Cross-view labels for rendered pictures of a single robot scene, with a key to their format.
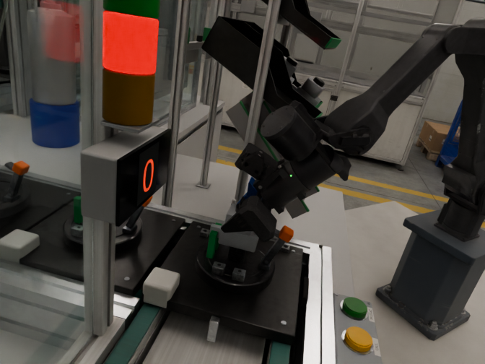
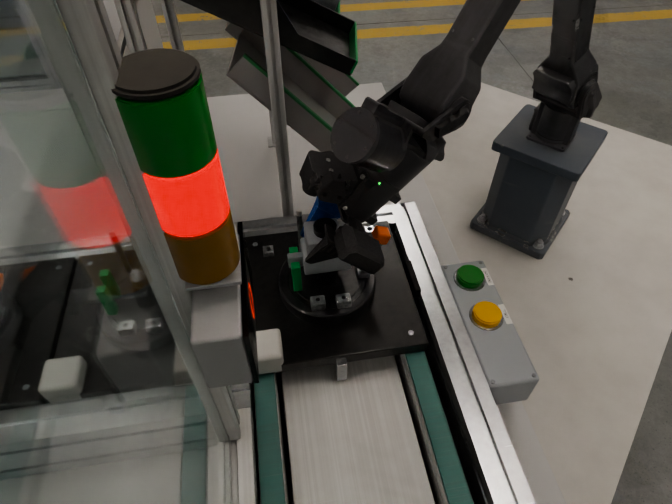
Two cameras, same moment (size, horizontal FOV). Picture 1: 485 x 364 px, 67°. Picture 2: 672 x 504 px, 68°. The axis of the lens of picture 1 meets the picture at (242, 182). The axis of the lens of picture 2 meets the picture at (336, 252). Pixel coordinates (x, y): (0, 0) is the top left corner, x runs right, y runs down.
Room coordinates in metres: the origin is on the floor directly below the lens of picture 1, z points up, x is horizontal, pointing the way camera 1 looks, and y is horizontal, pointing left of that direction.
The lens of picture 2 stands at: (0.09, 0.11, 1.55)
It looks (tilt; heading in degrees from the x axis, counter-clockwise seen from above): 48 degrees down; 343
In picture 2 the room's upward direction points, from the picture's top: straight up
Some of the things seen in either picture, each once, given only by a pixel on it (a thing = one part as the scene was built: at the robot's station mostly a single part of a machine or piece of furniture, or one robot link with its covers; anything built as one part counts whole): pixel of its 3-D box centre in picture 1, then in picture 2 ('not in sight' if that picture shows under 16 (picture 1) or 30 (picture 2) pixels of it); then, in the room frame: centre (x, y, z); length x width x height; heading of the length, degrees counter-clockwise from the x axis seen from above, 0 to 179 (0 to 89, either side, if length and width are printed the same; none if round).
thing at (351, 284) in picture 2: (235, 263); (327, 280); (0.54, -0.01, 0.98); 0.14 x 0.14 x 0.02
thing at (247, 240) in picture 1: (236, 222); (317, 244); (0.54, 0.00, 1.06); 0.08 x 0.04 x 0.07; 83
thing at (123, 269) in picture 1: (103, 212); not in sight; (0.57, 0.24, 1.01); 0.24 x 0.24 x 0.13; 82
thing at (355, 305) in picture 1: (354, 309); (469, 278); (0.49, -0.22, 0.96); 0.04 x 0.04 x 0.02
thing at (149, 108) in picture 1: (128, 94); (200, 237); (0.36, 0.13, 1.28); 0.05 x 0.05 x 0.05
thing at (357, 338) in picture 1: (357, 340); (486, 315); (0.42, -0.21, 0.96); 0.04 x 0.04 x 0.02
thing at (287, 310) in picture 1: (233, 271); (327, 289); (0.54, -0.01, 0.96); 0.24 x 0.24 x 0.02; 82
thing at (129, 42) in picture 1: (130, 42); (185, 184); (0.36, 0.13, 1.33); 0.05 x 0.05 x 0.05
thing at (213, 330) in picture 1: (213, 328); (341, 369); (0.41, 0.00, 0.95); 0.01 x 0.01 x 0.04; 82
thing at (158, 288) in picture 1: (161, 287); (264, 351); (0.45, 0.10, 0.97); 0.05 x 0.05 x 0.04; 82
